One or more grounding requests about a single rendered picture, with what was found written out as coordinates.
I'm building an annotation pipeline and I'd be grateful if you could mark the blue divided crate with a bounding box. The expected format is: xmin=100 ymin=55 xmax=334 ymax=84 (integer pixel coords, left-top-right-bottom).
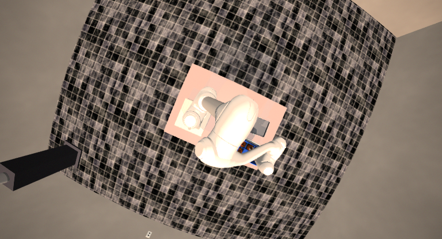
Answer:
xmin=241 ymin=139 xmax=259 ymax=166

